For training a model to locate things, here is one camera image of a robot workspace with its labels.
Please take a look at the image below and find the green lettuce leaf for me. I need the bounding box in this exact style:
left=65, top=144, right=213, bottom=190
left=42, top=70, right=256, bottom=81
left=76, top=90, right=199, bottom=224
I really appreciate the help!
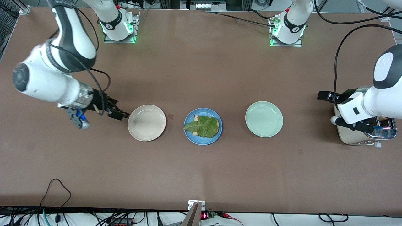
left=183, top=116, right=220, bottom=139

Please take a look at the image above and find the thin black looped cable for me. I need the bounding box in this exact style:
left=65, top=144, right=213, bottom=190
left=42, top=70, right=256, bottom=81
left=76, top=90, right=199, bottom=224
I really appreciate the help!
left=40, top=178, right=72, bottom=217

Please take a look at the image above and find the black flat looped cable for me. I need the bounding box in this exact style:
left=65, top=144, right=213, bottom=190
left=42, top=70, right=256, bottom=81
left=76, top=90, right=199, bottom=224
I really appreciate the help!
left=319, top=213, right=349, bottom=222

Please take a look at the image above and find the cream and chrome toaster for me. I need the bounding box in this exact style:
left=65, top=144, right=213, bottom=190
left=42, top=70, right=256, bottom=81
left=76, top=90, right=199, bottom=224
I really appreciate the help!
left=334, top=105, right=398, bottom=148

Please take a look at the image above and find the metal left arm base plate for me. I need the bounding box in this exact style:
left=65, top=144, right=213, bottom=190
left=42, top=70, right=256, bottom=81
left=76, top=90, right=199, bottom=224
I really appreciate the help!
left=269, top=17, right=303, bottom=47

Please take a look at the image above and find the red clip lead wire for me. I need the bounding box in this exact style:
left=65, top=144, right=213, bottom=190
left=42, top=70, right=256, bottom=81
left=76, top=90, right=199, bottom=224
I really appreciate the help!
left=220, top=213, right=244, bottom=226

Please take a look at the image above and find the light green round plate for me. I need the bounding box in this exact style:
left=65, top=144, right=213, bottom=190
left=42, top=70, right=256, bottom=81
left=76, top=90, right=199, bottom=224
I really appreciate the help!
left=245, top=101, right=284, bottom=138

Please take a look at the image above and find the black cable across table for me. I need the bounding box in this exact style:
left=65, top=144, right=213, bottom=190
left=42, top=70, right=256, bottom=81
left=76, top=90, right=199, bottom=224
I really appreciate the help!
left=204, top=11, right=278, bottom=28

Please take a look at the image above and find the grey metal mount bar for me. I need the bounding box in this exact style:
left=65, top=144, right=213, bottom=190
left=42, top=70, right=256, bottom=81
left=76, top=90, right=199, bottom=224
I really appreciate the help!
left=182, top=202, right=202, bottom=226

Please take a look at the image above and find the beige round plate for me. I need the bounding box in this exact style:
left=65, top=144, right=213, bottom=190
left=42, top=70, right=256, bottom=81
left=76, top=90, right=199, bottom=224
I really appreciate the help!
left=128, top=105, right=166, bottom=142

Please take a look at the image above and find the grey checked fabric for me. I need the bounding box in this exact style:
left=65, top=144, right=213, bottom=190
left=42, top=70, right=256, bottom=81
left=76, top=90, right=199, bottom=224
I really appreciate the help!
left=0, top=6, right=20, bottom=60

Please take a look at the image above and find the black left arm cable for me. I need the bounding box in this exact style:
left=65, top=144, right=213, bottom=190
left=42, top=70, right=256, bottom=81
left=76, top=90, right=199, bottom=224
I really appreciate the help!
left=313, top=0, right=402, bottom=109

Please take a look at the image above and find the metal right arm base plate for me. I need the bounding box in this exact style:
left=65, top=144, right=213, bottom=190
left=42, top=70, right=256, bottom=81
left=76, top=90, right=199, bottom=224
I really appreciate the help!
left=104, top=13, right=139, bottom=44

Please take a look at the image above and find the blue round plate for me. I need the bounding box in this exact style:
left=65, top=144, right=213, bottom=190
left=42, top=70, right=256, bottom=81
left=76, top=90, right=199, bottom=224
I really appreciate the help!
left=184, top=108, right=223, bottom=145

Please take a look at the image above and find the small white metal bracket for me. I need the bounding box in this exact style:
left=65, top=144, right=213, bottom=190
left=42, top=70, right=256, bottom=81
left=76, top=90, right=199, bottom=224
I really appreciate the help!
left=188, top=200, right=206, bottom=211

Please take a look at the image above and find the white power strip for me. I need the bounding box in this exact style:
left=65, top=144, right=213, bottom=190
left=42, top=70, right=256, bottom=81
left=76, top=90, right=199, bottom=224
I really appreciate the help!
left=118, top=0, right=148, bottom=9

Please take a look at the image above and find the metal device with white lights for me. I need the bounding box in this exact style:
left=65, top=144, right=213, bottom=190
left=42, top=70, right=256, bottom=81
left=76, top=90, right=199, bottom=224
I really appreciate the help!
left=181, top=0, right=227, bottom=11

